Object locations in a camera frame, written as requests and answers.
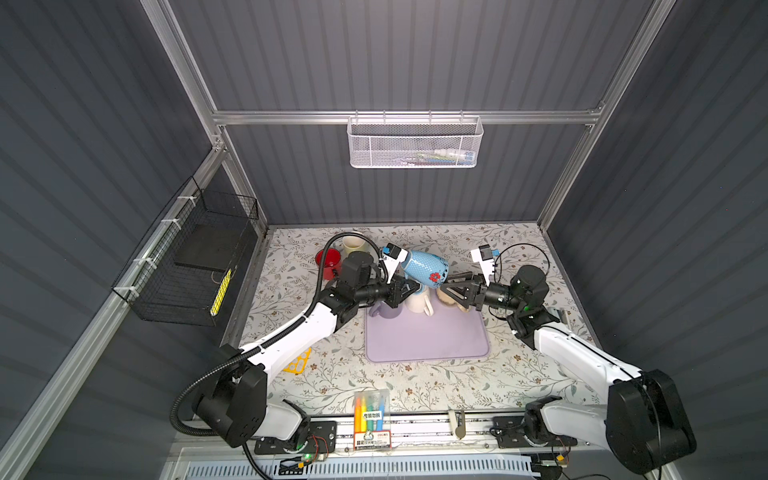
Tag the white mug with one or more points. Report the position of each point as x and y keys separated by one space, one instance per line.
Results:
x=420 y=302

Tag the pack of coloured markers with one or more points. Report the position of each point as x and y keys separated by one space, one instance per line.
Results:
x=371 y=418

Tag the red mug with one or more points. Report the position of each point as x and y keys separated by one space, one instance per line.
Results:
x=331 y=263

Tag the yellow calculator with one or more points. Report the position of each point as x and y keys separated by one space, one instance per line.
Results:
x=298 y=365

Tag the light green mug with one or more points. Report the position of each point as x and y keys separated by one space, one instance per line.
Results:
x=353 y=243

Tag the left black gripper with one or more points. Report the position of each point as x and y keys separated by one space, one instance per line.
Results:
x=395 y=295

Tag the black wire basket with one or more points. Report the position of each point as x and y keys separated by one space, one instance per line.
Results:
x=174 y=276

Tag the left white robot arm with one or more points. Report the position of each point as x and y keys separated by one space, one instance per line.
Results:
x=233 y=401

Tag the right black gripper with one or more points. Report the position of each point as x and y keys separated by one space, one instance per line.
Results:
x=469 y=290

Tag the purple mug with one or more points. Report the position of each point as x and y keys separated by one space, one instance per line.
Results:
x=383 y=310

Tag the blue dotted mug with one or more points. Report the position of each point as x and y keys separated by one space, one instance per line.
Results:
x=426 y=268

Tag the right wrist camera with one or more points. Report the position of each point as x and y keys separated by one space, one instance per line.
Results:
x=485 y=256

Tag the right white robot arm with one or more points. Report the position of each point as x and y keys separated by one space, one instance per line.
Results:
x=639 y=417

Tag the white wire mesh basket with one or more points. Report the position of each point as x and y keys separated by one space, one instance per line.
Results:
x=414 y=142

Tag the lavender plastic tray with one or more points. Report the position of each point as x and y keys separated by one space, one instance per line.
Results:
x=448 y=334

